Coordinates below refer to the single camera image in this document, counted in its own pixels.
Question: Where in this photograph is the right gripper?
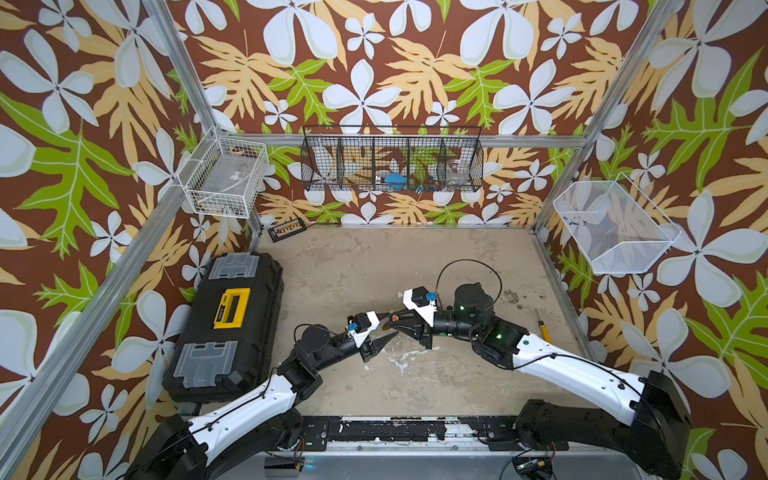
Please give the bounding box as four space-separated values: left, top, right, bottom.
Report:
389 306 483 351

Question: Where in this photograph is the white mesh basket right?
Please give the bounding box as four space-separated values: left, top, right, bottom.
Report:
553 174 683 276

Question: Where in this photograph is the small black tray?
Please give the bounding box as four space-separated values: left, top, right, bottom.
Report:
267 218 307 243

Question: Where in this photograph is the black yellow toolbox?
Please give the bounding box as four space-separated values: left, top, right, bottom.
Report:
163 252 284 403

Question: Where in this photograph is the black wire basket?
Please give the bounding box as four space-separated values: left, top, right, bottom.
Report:
298 125 485 193

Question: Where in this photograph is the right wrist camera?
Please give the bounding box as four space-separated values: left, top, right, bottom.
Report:
402 286 438 327

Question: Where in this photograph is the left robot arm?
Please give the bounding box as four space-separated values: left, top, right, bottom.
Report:
122 312 398 479

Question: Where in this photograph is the blue item in basket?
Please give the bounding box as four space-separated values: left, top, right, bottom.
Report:
384 173 408 192

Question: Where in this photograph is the yellow handled screwdriver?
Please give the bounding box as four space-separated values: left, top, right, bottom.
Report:
534 309 552 343

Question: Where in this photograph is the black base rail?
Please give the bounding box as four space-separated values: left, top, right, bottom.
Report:
293 415 571 452

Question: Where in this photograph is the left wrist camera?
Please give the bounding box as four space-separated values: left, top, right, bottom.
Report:
347 311 380 348

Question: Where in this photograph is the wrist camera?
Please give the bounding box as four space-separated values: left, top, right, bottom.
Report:
402 286 438 327
347 311 380 348

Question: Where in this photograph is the white wire basket left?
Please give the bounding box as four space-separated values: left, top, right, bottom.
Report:
179 128 270 219

